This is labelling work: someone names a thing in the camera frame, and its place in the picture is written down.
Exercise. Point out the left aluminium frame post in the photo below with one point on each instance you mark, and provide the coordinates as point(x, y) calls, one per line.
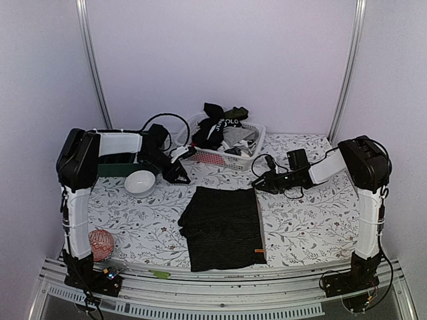
point(83, 18)

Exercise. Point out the green compartment tray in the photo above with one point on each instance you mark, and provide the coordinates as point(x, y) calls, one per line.
point(122, 165)

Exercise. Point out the robot arm white sleeves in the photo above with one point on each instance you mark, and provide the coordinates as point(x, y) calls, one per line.
point(369, 166)
point(77, 173)

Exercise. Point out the left robot arm white sleeves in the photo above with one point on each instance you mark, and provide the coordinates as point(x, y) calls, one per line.
point(77, 173)

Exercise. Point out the floral patterned table mat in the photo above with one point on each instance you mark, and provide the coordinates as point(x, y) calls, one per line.
point(301, 227)

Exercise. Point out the aluminium front table rail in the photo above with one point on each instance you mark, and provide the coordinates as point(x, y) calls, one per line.
point(276, 293)

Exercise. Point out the red patterned bowl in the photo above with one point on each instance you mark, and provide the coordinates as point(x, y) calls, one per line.
point(102, 244)

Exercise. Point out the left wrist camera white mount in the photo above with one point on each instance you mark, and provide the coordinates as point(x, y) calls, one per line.
point(182, 152)

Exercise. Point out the green tape scrap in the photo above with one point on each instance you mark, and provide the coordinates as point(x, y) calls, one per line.
point(160, 274)

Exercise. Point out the white ceramic bowl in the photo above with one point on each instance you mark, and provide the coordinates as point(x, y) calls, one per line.
point(140, 184)

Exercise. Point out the black pinstriped underwear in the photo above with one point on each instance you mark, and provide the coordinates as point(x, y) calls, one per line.
point(223, 229)

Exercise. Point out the black underwear in basket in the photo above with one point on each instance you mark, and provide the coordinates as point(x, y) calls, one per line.
point(210, 133)

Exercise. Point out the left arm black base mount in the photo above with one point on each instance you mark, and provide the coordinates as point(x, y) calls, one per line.
point(82, 275)

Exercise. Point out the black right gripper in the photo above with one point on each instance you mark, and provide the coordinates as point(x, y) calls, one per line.
point(269, 178)

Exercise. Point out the white plastic laundry basket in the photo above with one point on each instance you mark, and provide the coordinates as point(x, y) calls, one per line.
point(220, 157)

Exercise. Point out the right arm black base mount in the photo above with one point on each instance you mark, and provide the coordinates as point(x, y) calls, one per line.
point(359, 277)

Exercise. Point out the grey underwear in basket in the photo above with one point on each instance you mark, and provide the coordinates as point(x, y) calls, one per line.
point(239, 141)

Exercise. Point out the right aluminium frame post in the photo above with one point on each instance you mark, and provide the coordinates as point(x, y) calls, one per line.
point(355, 39)

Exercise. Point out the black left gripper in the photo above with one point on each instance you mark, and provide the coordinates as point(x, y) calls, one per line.
point(171, 174)

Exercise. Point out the right robot arm white sleeves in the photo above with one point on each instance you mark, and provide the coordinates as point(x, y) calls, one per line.
point(369, 166)

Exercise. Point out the aluminium frame post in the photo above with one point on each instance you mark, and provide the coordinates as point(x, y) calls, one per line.
point(355, 39)
point(83, 18)

